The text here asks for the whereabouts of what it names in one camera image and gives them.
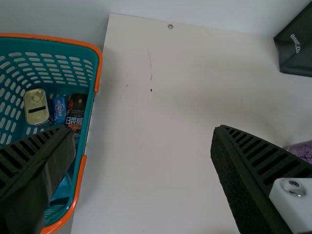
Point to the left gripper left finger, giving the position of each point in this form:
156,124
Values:
29,175

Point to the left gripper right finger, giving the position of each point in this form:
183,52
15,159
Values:
248,175

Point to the teal shopping basket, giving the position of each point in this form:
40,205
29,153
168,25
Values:
48,47

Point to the light blue packet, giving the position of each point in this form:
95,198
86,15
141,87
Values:
64,185

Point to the rectangular tin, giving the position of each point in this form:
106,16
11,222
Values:
36,107

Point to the blue gum pack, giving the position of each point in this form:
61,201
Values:
58,111

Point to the dark coffee bottle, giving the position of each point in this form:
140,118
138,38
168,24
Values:
76,107

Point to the dark grey bag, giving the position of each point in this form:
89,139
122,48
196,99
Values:
297,61

